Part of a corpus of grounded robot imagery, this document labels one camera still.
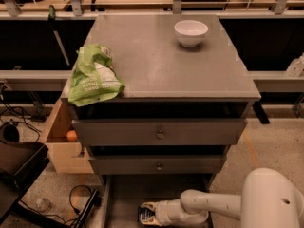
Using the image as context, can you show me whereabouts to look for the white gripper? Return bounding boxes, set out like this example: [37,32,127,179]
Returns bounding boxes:
[140,199,209,226]

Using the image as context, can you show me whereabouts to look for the dark rxbar blueberry bar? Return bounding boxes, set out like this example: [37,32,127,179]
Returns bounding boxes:
[137,207,155,222]

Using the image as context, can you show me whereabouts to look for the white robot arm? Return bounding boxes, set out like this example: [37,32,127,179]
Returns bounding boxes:
[138,168,304,228]

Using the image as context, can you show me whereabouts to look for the grey bottom drawer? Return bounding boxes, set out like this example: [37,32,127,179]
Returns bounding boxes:
[101,174,209,228]

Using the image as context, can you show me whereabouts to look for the grey drawer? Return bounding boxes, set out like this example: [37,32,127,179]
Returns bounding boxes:
[89,145,226,175]
[101,174,209,228]
[72,102,246,146]

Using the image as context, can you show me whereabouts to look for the grey middle drawer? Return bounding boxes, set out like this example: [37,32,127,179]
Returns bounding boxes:
[89,145,226,175]

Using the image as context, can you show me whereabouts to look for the grey top drawer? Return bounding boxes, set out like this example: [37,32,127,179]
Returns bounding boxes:
[72,102,246,146]

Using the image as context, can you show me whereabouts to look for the wooden side drawer box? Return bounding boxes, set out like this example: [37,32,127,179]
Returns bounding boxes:
[44,99,93,174]

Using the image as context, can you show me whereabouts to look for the grey drawer cabinet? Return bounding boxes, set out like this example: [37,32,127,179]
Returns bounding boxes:
[60,13,262,186]

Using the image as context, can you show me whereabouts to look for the clear round floor object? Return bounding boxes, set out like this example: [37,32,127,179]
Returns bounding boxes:
[36,198,51,213]

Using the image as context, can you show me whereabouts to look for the orange fruit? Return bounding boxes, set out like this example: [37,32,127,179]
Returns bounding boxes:
[66,130,78,143]

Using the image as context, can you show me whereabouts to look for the black bin on cart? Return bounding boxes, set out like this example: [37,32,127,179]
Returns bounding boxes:
[0,123,49,190]

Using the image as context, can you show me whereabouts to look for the green chip bag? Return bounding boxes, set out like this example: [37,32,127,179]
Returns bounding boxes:
[68,44,125,107]

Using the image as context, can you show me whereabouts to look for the white ceramic bowl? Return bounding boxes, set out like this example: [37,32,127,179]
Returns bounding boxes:
[174,20,209,48]

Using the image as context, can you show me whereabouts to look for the black floor cable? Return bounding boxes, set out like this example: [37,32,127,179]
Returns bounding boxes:
[18,184,103,228]

